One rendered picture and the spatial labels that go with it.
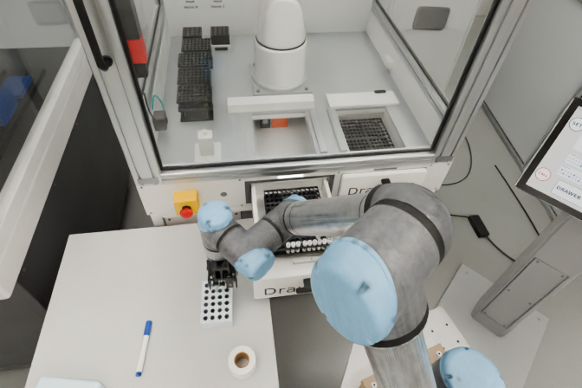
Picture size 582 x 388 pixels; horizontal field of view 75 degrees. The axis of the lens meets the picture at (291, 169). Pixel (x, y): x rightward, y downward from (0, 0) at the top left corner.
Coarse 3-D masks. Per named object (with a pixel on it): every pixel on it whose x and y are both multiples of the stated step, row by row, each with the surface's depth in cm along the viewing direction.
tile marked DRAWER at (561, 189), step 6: (558, 180) 114; (558, 186) 114; (564, 186) 114; (570, 186) 113; (552, 192) 115; (558, 192) 114; (564, 192) 113; (570, 192) 113; (576, 192) 112; (564, 198) 113; (570, 198) 113; (576, 198) 112; (576, 204) 112
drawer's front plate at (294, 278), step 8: (280, 272) 99; (288, 272) 100; (296, 272) 100; (304, 272) 100; (264, 280) 98; (272, 280) 99; (280, 280) 99; (288, 280) 100; (296, 280) 101; (256, 288) 101; (264, 288) 102; (288, 288) 104; (256, 296) 104; (264, 296) 105; (272, 296) 106
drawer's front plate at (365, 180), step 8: (424, 168) 128; (344, 176) 124; (352, 176) 124; (360, 176) 124; (368, 176) 124; (376, 176) 125; (384, 176) 125; (392, 176) 126; (400, 176) 127; (408, 176) 127; (416, 176) 128; (424, 176) 128; (344, 184) 126; (352, 184) 126; (360, 184) 127; (368, 184) 128; (376, 184) 128; (344, 192) 129; (352, 192) 129
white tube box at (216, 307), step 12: (204, 288) 109; (228, 288) 110; (204, 300) 107; (216, 300) 107; (228, 300) 107; (204, 312) 106; (216, 312) 105; (228, 312) 105; (204, 324) 103; (216, 324) 104; (228, 324) 105
